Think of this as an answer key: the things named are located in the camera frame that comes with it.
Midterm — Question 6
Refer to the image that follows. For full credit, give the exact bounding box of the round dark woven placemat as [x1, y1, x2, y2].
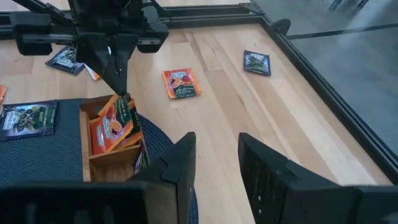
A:
[0, 98, 200, 224]

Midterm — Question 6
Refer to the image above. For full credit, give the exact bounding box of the wooden tea organizer box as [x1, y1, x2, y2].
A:
[79, 94, 147, 183]

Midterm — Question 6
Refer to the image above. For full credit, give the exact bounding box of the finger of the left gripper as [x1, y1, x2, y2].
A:
[76, 33, 122, 96]
[113, 33, 139, 94]

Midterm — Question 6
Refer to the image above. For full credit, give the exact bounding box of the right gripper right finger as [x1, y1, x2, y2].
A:
[238, 131, 355, 224]

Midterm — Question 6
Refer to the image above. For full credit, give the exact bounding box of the white Tazo tea packet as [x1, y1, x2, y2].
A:
[83, 63, 102, 81]

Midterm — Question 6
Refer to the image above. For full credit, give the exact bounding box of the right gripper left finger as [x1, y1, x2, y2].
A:
[129, 131, 197, 224]

